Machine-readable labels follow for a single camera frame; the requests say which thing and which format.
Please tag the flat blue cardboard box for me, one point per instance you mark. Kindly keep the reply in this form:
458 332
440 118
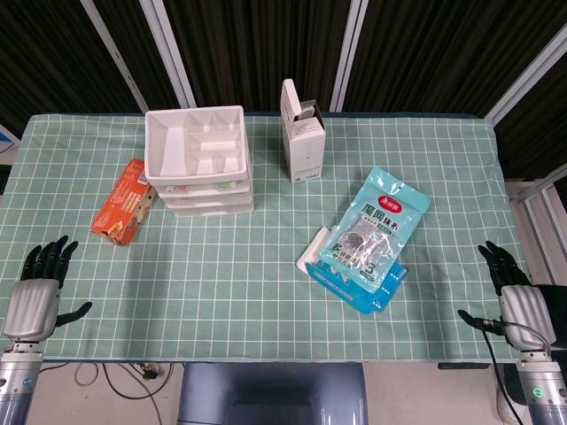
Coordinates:
367 299

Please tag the blue white board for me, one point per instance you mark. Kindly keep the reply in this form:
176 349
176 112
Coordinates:
6 141

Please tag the white plastic tray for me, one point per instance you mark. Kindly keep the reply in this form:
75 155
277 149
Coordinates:
312 252

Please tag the tall white carton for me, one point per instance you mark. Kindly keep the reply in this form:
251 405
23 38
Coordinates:
305 150

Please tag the floor plug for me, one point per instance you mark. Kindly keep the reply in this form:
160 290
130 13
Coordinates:
149 371

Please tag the blue robot torso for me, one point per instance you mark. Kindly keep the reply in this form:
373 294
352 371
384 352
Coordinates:
270 389

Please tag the black table bracket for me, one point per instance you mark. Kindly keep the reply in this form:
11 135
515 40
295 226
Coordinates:
465 365

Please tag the green marker pen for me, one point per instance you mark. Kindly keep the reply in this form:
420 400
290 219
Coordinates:
223 185

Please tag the clear plastic drawer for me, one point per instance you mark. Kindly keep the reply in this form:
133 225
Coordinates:
208 211
204 200
199 188

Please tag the aluminium frame post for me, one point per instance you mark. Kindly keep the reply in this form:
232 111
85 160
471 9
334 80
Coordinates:
170 53
113 53
527 75
350 53

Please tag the grey device in carton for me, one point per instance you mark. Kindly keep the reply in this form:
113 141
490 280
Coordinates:
308 110

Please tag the white metal rack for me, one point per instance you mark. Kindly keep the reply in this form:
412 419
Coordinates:
538 195

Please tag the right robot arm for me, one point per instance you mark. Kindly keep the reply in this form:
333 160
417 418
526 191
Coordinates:
542 389

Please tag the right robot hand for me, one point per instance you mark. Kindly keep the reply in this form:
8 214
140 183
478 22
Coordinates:
527 314

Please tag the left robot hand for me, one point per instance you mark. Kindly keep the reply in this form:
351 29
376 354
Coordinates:
33 310

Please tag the orange snack box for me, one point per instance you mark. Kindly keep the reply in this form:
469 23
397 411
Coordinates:
119 203

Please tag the white drawer organizer frame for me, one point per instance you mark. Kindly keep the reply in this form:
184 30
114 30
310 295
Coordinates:
173 150

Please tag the green checked tablecloth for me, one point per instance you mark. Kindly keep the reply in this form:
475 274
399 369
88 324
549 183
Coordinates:
230 283

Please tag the teal cleaning cloth package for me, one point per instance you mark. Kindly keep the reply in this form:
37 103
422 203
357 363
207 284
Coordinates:
376 221

